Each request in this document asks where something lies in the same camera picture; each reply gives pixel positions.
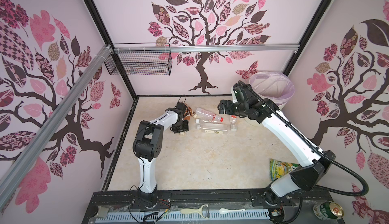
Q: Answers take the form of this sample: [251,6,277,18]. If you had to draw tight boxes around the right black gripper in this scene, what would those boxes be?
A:
[216,100,246,118]

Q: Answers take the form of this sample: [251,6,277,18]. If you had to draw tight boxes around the white red label bottle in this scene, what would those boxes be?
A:
[230,115,238,132]

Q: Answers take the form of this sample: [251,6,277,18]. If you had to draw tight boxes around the clear rectangular green label bottle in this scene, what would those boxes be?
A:
[197,123,228,135]

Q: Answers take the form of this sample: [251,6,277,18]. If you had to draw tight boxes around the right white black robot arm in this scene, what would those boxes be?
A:
[217,81,335,206]

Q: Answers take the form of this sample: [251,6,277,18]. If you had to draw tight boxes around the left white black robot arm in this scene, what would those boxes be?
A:
[133,102,189,204]

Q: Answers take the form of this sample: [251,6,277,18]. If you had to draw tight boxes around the cream trash bin purple liner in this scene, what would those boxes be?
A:
[246,71,295,110]

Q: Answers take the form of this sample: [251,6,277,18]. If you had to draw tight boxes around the clear white cap bottle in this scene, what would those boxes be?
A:
[196,118,221,124]

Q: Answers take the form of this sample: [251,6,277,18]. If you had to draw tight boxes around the clear bottle red cap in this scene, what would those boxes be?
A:
[195,107,224,122]

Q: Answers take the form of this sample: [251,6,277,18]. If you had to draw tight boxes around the green snack packet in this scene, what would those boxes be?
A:
[269,159,299,181]

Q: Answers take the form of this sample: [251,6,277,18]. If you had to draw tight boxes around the cream vegetable peeler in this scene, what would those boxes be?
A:
[180,204,210,219]

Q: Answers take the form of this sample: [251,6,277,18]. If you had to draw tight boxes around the white plastic spoon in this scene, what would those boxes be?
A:
[219,208,246,215]

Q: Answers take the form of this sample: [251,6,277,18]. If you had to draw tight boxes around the green beverage can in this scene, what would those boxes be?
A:
[313,201,344,221]

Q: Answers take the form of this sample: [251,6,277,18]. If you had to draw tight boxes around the black wire wall basket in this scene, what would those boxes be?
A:
[104,42,173,76]

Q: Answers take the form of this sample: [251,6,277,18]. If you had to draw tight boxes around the aluminium frame bar back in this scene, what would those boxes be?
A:
[114,44,300,53]

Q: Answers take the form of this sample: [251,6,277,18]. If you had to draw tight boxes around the aluminium frame bar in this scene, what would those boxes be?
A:
[114,44,300,53]
[1,45,112,208]

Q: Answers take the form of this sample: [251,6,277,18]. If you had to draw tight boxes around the white slotted cable duct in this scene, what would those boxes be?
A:
[93,209,270,224]

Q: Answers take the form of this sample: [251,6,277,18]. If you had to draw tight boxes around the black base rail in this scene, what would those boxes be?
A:
[87,189,333,211]

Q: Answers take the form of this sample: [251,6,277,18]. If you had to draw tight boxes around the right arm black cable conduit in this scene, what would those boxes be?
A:
[238,80,370,197]

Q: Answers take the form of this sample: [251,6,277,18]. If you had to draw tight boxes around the aluminium frame bar left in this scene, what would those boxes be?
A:
[1,45,112,208]

